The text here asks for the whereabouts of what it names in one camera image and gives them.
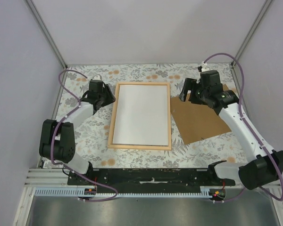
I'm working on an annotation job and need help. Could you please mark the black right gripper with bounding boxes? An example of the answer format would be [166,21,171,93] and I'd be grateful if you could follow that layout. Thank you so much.
[178,78,209,106]

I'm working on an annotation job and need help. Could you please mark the landscape photo print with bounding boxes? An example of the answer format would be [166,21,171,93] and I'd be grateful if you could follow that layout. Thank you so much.
[112,84,169,146]

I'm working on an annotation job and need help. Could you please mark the brown cardboard backing board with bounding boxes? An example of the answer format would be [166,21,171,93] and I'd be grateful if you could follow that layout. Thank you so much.
[170,97,231,145]

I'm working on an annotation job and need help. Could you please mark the light wooden picture frame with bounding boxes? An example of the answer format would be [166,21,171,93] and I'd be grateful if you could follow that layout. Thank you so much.
[107,81,173,151]

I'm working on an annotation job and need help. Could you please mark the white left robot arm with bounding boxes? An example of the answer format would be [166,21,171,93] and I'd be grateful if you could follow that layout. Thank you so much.
[39,80,116,185]

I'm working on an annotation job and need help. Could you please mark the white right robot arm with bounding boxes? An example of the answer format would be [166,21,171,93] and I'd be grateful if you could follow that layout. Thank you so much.
[179,70,283,190]

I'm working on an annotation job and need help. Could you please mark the floral patterned table mat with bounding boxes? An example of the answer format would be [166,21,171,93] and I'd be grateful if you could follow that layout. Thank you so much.
[57,64,247,168]

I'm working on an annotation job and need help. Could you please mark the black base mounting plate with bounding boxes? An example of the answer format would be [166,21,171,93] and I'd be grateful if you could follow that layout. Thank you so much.
[67,167,236,189]

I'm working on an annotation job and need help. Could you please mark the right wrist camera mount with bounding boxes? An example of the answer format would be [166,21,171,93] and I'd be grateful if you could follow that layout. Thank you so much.
[197,62,210,73]

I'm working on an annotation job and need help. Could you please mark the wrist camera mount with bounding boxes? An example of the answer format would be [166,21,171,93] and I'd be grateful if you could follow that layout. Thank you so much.
[197,62,210,73]
[92,74,102,81]

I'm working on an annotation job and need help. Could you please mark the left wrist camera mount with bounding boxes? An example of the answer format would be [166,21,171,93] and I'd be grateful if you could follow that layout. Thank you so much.
[92,74,102,81]

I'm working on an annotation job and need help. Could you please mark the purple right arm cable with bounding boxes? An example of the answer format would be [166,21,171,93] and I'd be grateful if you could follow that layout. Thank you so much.
[201,53,283,203]

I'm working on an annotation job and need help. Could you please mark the right aluminium frame post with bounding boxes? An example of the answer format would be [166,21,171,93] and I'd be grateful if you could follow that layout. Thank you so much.
[235,0,274,62]

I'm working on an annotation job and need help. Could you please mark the aluminium frame post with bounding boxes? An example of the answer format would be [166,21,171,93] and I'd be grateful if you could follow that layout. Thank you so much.
[235,0,274,62]
[25,0,67,69]

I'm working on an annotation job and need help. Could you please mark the aluminium front rail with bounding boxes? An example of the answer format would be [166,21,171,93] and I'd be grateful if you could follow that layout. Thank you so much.
[25,168,281,188]

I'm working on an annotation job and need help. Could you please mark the white slotted cable duct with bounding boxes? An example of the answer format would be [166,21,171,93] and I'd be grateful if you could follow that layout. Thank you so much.
[34,187,212,198]

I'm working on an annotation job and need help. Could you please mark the left aluminium frame post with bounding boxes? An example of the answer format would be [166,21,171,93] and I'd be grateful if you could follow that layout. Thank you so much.
[25,0,67,69]

